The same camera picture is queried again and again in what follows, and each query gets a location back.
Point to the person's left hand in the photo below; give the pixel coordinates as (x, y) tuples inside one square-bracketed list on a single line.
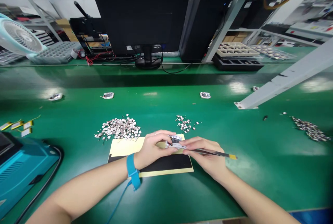
[(148, 148)]

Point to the person's right hand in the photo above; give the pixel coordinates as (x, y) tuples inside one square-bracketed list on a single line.
[(213, 160)]

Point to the black tweezers with yellow end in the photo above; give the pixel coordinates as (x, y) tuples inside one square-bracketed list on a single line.
[(221, 154)]

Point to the small white electronic device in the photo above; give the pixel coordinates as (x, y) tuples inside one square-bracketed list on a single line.
[(176, 140)]

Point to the yellow and black sheet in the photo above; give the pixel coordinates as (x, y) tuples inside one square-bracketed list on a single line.
[(125, 148)]

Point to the large pile of silver chips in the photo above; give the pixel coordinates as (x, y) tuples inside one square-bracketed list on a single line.
[(119, 127)]

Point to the small pile of silver chips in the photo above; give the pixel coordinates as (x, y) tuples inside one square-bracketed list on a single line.
[(185, 124)]

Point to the small white shell on belt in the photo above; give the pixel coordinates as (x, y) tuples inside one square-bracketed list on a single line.
[(55, 96), (205, 95), (108, 95), (255, 88)]

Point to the black foam tray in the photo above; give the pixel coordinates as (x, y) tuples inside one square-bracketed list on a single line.
[(238, 64)]

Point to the beige compartment tray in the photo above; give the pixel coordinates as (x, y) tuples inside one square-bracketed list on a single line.
[(236, 49)]

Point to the slanted white metal brace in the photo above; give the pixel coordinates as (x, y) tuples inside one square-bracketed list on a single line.
[(291, 77)]

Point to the flat yellow battery cell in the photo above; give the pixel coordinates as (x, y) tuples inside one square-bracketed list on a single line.
[(28, 123), (5, 126), (16, 125), (26, 132)]

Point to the clear tray with parts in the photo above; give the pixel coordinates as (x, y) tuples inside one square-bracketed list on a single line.
[(271, 52)]

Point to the blue bench machine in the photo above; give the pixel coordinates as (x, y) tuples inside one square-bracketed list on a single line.
[(23, 166)]

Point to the black computer monitor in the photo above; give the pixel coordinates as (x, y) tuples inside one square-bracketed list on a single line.
[(140, 18)]

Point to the stack of clear plastic trays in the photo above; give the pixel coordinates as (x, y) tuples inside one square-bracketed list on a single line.
[(56, 52)]

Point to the black lever press machine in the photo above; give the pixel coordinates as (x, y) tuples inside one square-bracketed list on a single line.
[(83, 29)]

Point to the black computer tower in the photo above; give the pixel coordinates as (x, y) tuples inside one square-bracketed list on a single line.
[(205, 23)]

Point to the white shelf with equipment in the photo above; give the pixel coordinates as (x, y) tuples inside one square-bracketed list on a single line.
[(294, 23)]

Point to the pale blue desk fan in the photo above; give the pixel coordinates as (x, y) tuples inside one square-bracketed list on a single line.
[(19, 36)]

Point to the white storage rack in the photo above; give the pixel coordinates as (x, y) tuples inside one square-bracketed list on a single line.
[(31, 8)]

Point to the white metal frame post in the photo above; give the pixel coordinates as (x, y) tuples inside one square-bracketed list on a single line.
[(229, 21)]

